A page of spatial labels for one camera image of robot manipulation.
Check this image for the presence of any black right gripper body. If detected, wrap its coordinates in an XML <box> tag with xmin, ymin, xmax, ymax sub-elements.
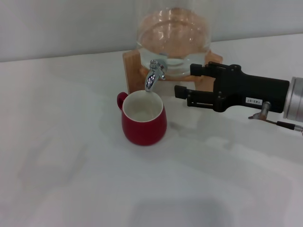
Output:
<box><xmin>212</xmin><ymin>63</ymin><xmax>291</xmax><ymax>113</ymax></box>

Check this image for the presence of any silver metal faucet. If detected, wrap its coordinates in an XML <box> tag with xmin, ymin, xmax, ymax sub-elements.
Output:
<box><xmin>144</xmin><ymin>59</ymin><xmax>166</xmax><ymax>93</ymax></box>

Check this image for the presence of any red ceramic cup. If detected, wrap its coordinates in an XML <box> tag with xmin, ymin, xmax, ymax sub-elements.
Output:
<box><xmin>116</xmin><ymin>90</ymin><xmax>168</xmax><ymax>147</ymax></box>

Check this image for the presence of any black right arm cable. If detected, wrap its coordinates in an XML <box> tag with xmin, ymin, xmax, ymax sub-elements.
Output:
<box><xmin>248</xmin><ymin>101</ymin><xmax>303</xmax><ymax>137</ymax></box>

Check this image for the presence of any wooden dispenser stand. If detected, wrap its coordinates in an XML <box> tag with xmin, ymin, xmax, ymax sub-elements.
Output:
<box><xmin>122</xmin><ymin>50</ymin><xmax>224</xmax><ymax>95</ymax></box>

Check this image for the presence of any glass water dispenser jar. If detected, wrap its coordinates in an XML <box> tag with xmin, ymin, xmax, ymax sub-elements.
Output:
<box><xmin>136</xmin><ymin>6</ymin><xmax>213</xmax><ymax>77</ymax></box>

